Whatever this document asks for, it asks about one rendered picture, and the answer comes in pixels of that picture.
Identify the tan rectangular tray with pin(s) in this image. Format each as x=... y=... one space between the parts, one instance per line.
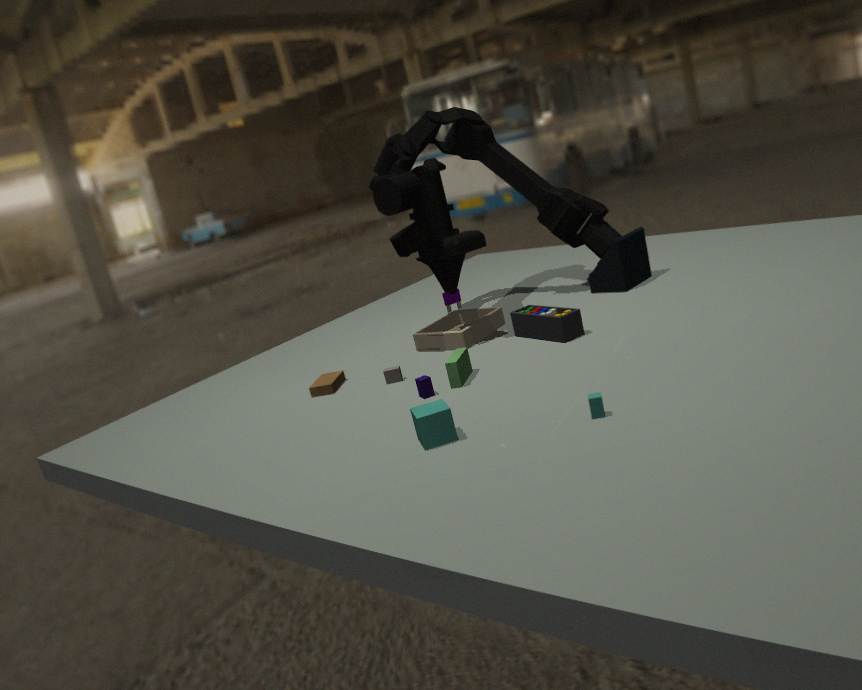
x=459 y=329

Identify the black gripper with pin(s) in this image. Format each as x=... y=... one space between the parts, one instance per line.
x=445 y=257

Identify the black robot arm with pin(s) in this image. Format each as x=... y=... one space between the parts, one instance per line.
x=396 y=189

